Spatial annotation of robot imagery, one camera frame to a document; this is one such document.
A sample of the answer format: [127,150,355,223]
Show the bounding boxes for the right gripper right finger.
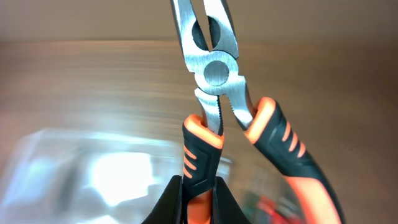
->
[211,177,251,224]

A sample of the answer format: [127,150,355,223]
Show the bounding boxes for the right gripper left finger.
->
[142,175,187,224]

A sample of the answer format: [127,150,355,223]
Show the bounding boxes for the orange black needle-nose pliers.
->
[170,0,345,223]

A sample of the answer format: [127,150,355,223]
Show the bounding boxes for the clear plastic container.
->
[0,127,307,224]

